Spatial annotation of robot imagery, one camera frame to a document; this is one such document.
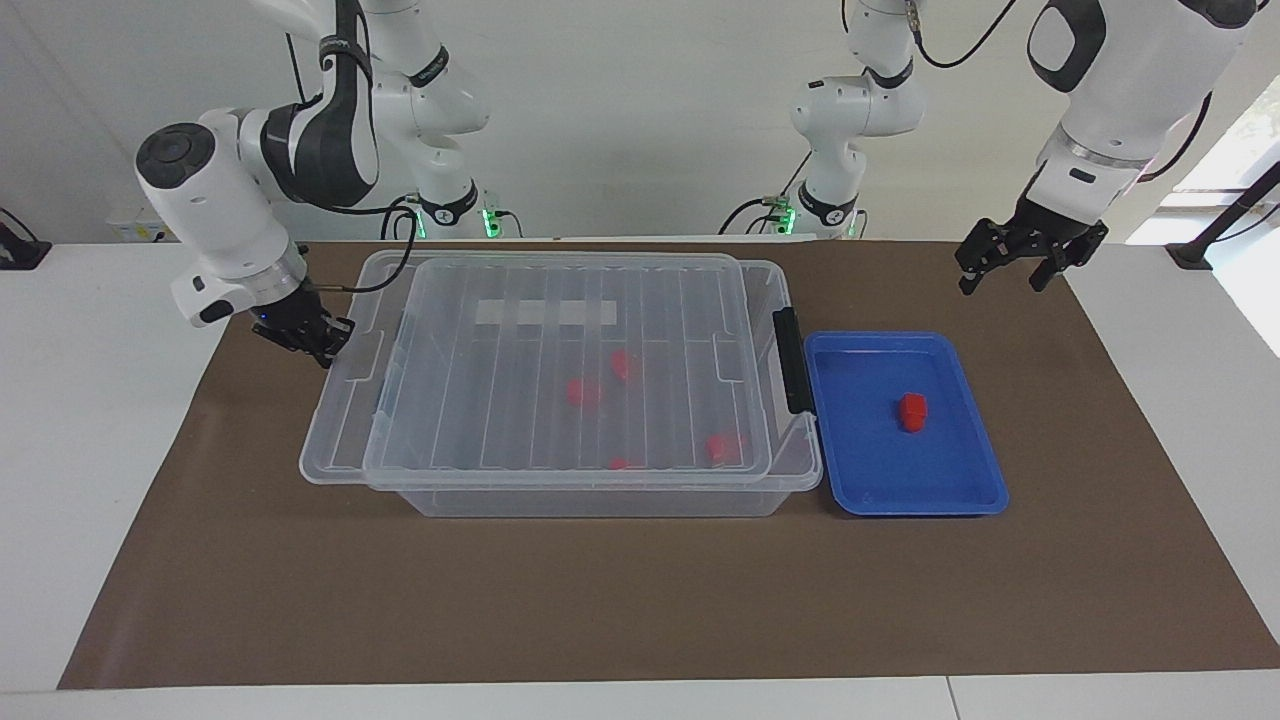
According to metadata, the clear plastic box lid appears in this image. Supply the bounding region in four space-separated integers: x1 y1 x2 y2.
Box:
300 250 776 488

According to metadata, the blue plastic tray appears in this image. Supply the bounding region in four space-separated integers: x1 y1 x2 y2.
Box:
804 331 1009 517

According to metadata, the clear plastic storage box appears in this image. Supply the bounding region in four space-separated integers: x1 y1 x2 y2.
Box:
365 258 823 518

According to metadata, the black pole with clamp base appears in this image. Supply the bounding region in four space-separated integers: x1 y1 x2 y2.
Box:
1165 160 1280 269

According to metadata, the white power strip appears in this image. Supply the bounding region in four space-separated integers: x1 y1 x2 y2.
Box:
105 212 181 244

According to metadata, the black table clamp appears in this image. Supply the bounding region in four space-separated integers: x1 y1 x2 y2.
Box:
0 208 51 271

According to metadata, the brown table mat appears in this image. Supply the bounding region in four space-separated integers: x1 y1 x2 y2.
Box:
57 240 1280 691

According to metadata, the black right arm base cable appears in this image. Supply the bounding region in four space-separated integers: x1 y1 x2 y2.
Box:
380 195 423 241

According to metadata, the black arm base cable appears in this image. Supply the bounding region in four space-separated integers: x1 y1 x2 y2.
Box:
720 195 801 236
380 195 423 241

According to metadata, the black box latch handle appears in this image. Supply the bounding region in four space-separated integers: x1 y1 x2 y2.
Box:
773 307 816 415

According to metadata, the black left arm base cable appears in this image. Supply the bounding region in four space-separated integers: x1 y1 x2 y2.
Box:
720 195 801 236

